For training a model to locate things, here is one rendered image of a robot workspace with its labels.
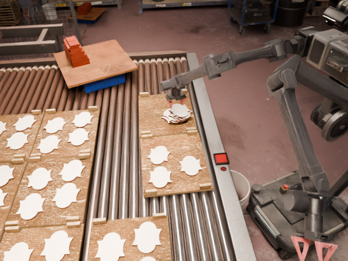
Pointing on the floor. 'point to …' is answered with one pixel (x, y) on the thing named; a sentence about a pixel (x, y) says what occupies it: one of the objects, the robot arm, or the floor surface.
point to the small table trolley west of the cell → (239, 17)
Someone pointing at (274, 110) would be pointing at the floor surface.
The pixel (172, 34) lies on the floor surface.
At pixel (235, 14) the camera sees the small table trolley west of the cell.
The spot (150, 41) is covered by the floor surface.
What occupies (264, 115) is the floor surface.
